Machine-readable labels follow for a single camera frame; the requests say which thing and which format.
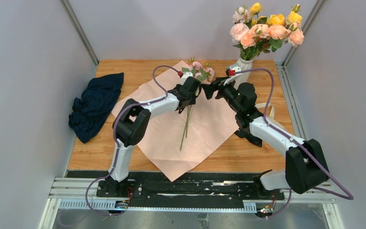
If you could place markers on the white printed ribbon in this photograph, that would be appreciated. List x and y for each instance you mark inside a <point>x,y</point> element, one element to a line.
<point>271,113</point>

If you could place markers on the aluminium frame rail front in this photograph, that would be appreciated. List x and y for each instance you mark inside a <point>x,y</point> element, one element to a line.
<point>65,210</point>

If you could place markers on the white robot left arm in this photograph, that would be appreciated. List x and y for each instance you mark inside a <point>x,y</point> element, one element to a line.
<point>131,124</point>

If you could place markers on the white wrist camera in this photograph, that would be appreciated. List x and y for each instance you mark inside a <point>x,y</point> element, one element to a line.
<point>232,73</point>
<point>185,76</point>

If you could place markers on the pink paper flower wrap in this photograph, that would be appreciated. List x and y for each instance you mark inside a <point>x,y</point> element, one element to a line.
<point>212,123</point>

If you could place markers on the aluminium frame post left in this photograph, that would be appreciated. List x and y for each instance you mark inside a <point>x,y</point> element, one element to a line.
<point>79,30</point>

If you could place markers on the dark blue cloth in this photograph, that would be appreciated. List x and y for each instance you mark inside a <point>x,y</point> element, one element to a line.
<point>91,110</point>

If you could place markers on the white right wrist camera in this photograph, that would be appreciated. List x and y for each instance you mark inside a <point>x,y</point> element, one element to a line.
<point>232,73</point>

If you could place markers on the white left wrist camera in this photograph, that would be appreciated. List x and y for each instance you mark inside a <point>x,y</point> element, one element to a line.
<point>185,76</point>

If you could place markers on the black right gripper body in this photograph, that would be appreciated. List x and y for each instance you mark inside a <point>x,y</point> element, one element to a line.
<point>228,92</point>

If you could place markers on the peach rose stem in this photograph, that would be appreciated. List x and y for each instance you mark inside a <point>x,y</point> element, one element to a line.
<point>251,41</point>

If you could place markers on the black printed ribbon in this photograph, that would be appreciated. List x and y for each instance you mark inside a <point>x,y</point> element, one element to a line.
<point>245,133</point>

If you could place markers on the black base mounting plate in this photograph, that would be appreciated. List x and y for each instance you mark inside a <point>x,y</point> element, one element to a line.
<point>193,192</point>

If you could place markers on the yellow and pink flowers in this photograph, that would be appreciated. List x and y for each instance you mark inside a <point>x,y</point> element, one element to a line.
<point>272,32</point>

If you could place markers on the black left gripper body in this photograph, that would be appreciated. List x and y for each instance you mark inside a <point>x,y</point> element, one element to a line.
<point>192,100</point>

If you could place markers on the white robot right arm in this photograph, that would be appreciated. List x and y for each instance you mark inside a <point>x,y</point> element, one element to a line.
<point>305,164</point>

